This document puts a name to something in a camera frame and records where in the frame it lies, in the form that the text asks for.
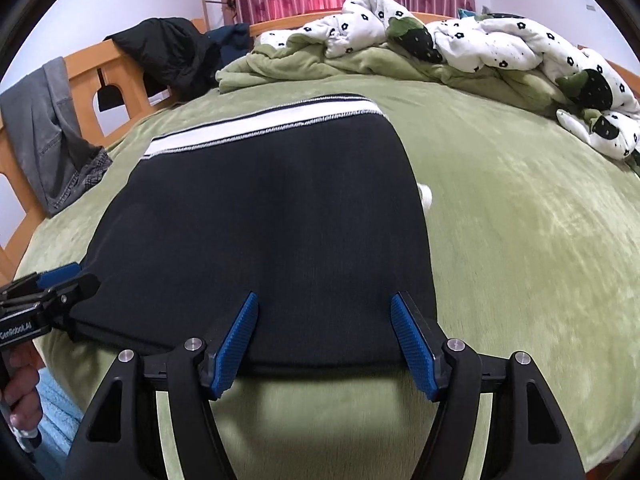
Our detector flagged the black pants with white stripe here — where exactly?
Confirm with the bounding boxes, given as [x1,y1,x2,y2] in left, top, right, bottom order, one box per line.
[70,94,436,374]

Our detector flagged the person's left hand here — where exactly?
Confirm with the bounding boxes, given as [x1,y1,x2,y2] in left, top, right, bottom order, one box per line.
[1,341,46,431]

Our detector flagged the green fleece bed sheet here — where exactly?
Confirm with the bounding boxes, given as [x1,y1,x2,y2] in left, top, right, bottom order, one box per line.
[18,50,639,479]

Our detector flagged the grey denim jeans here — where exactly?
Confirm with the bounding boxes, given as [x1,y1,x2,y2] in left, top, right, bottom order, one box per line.
[1,58,112,217]

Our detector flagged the black jacket on footboard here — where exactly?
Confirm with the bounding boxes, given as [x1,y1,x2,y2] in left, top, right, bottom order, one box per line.
[106,18,221,101]

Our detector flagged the white floral quilt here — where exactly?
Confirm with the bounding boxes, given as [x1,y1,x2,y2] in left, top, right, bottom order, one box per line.
[257,0,639,160]

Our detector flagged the navy blue garment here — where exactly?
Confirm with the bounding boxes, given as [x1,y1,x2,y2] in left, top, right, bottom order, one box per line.
[205,23,253,70]

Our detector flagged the wooden clothes rack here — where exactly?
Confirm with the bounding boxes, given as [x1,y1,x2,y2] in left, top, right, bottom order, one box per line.
[201,0,238,30]

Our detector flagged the wooden bed frame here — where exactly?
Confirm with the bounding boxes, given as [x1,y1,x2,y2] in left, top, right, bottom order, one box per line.
[1,9,639,285]

